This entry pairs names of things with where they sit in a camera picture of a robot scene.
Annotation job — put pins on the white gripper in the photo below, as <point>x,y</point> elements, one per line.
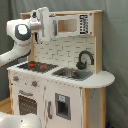
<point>40,23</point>

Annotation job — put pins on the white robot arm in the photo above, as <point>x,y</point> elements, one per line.
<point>20,30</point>

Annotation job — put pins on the wooden toy kitchen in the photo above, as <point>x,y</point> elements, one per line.
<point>64,52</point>

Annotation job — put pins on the white microwave door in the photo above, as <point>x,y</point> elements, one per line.
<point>71,25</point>

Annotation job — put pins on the black toy stovetop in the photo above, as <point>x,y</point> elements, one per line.
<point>38,66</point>

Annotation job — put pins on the grey toy sink basin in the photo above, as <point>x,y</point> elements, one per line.
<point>73,74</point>

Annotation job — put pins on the black toy faucet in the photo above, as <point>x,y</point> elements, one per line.
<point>82,64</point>

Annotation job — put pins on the left red stove knob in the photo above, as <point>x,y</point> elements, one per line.
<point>16,78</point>

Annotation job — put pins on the red stove knob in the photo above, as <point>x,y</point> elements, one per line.
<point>34,83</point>
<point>16,78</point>

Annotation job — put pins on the right red stove knob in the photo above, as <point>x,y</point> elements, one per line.
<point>34,83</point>

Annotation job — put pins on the grey backdrop curtain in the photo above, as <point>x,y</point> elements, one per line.
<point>115,43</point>

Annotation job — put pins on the white oven door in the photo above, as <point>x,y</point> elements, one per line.
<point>27,101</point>

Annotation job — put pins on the white fridge door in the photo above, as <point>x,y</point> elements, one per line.
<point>64,106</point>

